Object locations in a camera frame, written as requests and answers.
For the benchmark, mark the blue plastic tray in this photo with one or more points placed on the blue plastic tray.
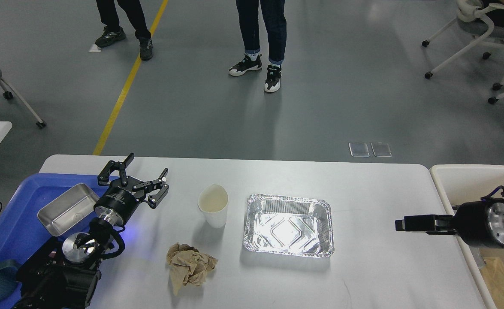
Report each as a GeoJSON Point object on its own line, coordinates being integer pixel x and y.
{"type": "Point", "coordinates": [21, 234]}

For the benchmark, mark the crumpled brown paper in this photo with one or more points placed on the crumpled brown paper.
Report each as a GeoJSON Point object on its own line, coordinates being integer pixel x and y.
{"type": "Point", "coordinates": [188, 266]}

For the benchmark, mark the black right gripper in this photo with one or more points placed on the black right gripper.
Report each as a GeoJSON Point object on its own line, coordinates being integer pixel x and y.
{"type": "Point", "coordinates": [479, 224]}

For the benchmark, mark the white paper cup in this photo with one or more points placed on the white paper cup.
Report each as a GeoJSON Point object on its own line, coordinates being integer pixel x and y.
{"type": "Point", "coordinates": [213, 203]}

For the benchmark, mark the white plastic bin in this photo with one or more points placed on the white plastic bin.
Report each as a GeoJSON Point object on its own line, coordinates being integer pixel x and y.
{"type": "Point", "coordinates": [459, 183]}

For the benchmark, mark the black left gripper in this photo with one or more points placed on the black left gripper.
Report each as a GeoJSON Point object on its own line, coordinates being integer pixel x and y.
{"type": "Point", "coordinates": [117, 205]}

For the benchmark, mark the white paper on floor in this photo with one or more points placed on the white paper on floor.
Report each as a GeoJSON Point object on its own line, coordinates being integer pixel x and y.
{"type": "Point", "coordinates": [94, 48]}

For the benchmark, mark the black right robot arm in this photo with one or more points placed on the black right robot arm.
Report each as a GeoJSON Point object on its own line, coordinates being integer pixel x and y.
{"type": "Point", "coordinates": [480, 224]}

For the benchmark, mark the stainless steel rectangular container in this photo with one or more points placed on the stainless steel rectangular container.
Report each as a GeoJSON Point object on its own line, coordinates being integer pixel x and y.
{"type": "Point", "coordinates": [67, 213]}

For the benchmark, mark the white office chair right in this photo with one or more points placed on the white office chair right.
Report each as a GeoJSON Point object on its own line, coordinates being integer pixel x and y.
{"type": "Point", "coordinates": [471, 17]}

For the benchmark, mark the aluminium foil tray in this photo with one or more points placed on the aluminium foil tray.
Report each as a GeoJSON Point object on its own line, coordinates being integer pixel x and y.
{"type": "Point", "coordinates": [288, 225]}

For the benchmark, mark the floor socket plate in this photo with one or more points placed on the floor socket plate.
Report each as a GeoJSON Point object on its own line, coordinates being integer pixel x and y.
{"type": "Point", "coordinates": [381, 149]}
{"type": "Point", "coordinates": [359, 149]}

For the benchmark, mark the floor socket plate left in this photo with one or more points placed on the floor socket plate left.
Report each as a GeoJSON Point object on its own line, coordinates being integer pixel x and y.
{"type": "Point", "coordinates": [359, 149]}

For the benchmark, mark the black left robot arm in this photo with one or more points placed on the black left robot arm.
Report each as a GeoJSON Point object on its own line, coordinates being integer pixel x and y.
{"type": "Point", "coordinates": [65, 273]}

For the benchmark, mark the clear plastic in bin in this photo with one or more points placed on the clear plastic in bin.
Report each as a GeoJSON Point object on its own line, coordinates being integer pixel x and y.
{"type": "Point", "coordinates": [478, 257]}

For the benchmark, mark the floor socket plate right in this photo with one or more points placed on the floor socket plate right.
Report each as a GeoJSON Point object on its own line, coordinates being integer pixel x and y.
{"type": "Point", "coordinates": [381, 149]}

